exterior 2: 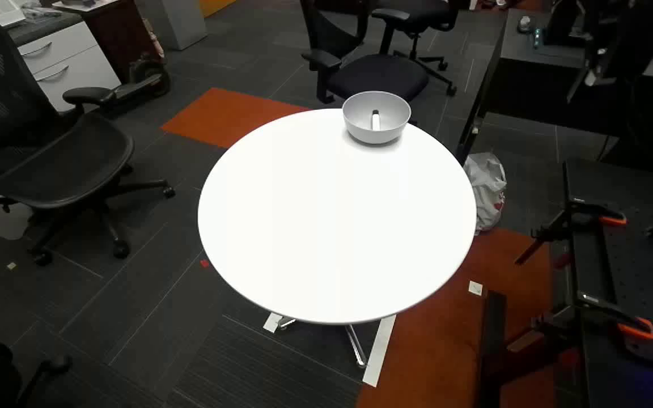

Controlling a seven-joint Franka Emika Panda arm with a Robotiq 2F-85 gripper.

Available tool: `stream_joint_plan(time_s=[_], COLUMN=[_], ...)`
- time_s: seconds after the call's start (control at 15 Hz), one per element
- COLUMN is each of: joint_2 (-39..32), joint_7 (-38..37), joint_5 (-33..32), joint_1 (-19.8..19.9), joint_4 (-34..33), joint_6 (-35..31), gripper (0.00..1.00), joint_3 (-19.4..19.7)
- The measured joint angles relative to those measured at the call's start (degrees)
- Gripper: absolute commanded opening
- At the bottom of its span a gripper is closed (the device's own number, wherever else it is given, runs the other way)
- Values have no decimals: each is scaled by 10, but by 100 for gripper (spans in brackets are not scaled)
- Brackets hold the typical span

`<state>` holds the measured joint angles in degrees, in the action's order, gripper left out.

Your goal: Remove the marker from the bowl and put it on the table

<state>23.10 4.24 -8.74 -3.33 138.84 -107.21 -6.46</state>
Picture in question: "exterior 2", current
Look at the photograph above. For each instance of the white marker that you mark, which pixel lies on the white marker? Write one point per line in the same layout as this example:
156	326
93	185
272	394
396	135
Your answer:
374	118

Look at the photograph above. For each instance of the grey round bowl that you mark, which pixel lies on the grey round bowl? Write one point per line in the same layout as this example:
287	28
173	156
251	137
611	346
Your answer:
392	116

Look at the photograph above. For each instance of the white table base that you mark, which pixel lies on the white table base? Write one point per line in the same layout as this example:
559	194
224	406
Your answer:
368	362

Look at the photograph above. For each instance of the black padded office chair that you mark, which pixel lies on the black padded office chair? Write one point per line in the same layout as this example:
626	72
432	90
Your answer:
396	66

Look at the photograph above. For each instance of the white plastic bag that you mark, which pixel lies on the white plastic bag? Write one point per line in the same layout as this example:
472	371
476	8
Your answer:
489	183

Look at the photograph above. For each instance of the black electric scooter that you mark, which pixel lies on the black electric scooter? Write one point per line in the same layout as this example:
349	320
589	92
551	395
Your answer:
145	79

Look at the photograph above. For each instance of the upper orange black clamp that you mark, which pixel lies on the upper orange black clamp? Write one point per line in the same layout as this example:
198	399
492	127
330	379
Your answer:
560	225

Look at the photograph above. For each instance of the orange black clamp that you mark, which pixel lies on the orange black clamp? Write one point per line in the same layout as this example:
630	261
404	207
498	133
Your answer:
560	225
626	326

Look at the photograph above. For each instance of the black side desk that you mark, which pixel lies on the black side desk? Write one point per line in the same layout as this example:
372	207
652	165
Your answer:
533	86

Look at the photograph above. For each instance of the lower orange black clamp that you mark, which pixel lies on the lower orange black clamp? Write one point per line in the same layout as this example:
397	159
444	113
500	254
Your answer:
626	326

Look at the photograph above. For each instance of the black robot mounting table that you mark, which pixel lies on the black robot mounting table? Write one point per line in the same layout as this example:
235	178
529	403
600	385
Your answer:
614	263

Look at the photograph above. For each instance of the white drawer cabinet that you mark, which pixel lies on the white drawer cabinet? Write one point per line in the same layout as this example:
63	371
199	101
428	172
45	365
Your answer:
61	61

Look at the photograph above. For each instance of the black mesh office chair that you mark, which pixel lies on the black mesh office chair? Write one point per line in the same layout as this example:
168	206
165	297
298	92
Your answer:
59	165

